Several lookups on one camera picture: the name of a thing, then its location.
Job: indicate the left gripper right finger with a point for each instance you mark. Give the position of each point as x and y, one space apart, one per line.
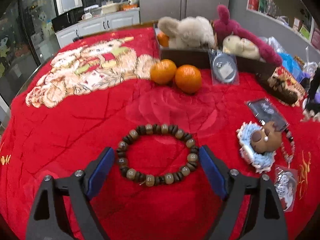
265 216

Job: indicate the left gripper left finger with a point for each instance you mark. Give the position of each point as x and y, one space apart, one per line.
48 217

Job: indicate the brown bear head charm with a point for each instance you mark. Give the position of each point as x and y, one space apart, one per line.
267 139

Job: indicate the black white lace scrunchie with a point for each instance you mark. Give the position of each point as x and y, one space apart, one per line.
310 110

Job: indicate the orange mandarin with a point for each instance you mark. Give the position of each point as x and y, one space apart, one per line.
163 71
163 39
188 79

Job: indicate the magenta plush bear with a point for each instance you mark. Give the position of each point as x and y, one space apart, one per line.
224 27

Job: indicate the cream fluffy plush toy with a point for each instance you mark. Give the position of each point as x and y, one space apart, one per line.
190 32

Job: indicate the round anime badge in bag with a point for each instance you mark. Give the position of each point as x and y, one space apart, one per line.
286 181

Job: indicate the blue white crochet scrunchie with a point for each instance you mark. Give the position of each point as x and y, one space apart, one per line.
262 162

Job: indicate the dark anime card sleeve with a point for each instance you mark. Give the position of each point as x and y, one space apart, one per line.
266 112

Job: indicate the red bear print blanket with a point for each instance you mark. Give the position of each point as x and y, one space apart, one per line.
57 141

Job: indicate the clear plastic bag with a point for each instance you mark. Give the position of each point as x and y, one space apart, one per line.
309 67

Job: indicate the silver pin badge in bag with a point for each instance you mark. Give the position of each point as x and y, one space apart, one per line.
223 68

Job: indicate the blue plastic bag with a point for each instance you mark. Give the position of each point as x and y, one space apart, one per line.
290 64

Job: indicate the black shallow tray box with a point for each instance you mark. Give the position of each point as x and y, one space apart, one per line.
200 59

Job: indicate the cream plush puppy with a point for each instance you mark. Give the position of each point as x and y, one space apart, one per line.
234 45

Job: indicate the black microwave oven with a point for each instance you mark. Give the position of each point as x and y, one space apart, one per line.
67 19

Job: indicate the white mug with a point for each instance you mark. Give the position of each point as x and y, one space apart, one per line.
86 16

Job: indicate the white kitchen cabinet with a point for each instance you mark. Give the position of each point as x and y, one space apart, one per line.
98 24

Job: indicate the white wall shelf unit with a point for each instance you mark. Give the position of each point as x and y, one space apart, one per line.
292 14

